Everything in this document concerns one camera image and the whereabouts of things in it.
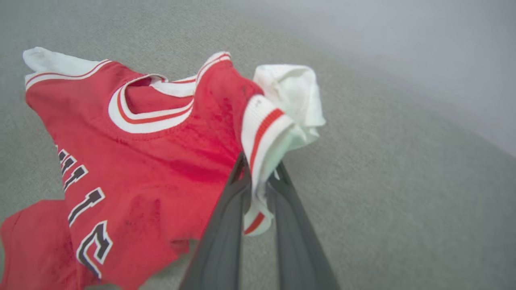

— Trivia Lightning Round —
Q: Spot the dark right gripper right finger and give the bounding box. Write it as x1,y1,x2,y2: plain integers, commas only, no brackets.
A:
265,160,340,290

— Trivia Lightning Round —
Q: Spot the grey fabric sofa cushion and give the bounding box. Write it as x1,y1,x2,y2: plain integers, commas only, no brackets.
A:
0,0,516,290

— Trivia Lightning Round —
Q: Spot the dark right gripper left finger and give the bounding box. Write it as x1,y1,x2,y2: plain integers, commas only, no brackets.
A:
179,152,253,290

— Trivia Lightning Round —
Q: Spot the red and white basketball jersey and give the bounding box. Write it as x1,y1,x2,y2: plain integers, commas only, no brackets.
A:
0,47,326,290

